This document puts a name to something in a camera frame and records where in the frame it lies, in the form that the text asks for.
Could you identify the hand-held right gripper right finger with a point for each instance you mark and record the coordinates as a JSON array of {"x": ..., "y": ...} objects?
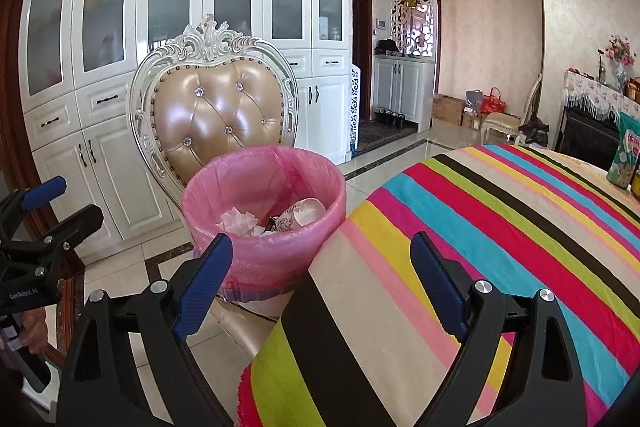
[{"x": 437, "y": 287}]

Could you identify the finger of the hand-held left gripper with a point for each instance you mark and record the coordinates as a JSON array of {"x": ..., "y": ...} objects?
[
  {"x": 45, "y": 192},
  {"x": 75, "y": 224}
]

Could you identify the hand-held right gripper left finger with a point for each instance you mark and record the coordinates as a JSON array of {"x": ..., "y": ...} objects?
[{"x": 202, "y": 292}]

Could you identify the white tissue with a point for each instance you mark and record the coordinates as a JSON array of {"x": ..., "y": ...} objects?
[{"x": 239, "y": 221}]

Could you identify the pink-lined trash bin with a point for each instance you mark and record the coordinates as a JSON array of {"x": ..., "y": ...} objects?
[{"x": 280, "y": 252}]

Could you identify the black box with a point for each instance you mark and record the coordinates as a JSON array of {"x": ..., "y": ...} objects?
[{"x": 271, "y": 224}]

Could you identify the patterned crushed paper cup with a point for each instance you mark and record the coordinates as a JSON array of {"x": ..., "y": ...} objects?
[{"x": 300, "y": 217}]

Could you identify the person's left hand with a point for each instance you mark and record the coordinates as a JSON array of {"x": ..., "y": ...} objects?
[{"x": 36, "y": 332}]

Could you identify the colourful striped tablecloth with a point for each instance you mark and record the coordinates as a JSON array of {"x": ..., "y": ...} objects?
[{"x": 450, "y": 207}]

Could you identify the tall white glass-door cabinet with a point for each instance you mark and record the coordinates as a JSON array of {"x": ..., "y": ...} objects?
[{"x": 125, "y": 157}]

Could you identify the patterned floor mat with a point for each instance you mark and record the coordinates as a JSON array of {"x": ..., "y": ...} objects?
[{"x": 385, "y": 137}]

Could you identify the cushioned wooden chair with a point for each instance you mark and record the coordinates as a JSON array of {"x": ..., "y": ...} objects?
[{"x": 502, "y": 124}]

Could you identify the row of dark shoes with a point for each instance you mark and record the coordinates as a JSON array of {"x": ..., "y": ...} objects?
[{"x": 390, "y": 118}]

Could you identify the brown cardboard box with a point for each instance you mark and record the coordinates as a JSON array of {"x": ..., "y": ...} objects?
[{"x": 447, "y": 109}]

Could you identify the cream tufted dining chair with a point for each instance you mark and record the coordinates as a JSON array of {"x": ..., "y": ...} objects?
[{"x": 210, "y": 107}]

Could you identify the black bag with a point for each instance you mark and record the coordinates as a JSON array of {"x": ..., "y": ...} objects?
[{"x": 534, "y": 132}]

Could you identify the silver grey bag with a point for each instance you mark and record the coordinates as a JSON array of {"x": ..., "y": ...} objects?
[{"x": 474, "y": 103}]

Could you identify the red gift bag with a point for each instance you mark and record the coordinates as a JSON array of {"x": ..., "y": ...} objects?
[{"x": 492, "y": 103}]

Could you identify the white lattice floor stand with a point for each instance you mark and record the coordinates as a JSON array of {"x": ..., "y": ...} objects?
[{"x": 356, "y": 107}]

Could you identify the low white shoe cabinet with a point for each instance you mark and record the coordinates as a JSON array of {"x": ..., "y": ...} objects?
[{"x": 402, "y": 92}]

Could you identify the dark upright piano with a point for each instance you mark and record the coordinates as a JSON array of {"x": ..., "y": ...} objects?
[{"x": 587, "y": 137}]

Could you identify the yellow-lidded sauce jar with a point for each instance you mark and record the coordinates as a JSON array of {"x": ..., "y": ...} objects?
[{"x": 636, "y": 184}]

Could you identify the green snack bag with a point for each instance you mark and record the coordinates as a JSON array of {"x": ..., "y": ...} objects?
[{"x": 625, "y": 152}]

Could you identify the dark wooden door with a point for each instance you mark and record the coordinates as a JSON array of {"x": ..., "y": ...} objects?
[{"x": 362, "y": 57}]

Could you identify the pile of dark bags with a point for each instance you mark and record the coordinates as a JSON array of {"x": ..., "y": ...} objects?
[{"x": 387, "y": 48}]

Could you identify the floral lace piano cover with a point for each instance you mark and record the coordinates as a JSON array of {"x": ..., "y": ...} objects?
[{"x": 595, "y": 94}]

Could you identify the dark slim ornament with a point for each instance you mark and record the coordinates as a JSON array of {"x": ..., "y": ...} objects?
[{"x": 601, "y": 67}]

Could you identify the white carved lattice screen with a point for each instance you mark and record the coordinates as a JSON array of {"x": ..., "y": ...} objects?
[{"x": 415, "y": 12}]

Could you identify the wicker basket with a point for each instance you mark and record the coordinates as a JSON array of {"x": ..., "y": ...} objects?
[{"x": 634, "y": 89}]

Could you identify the blue white vase with flowers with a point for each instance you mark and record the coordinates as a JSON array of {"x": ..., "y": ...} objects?
[{"x": 621, "y": 62}]

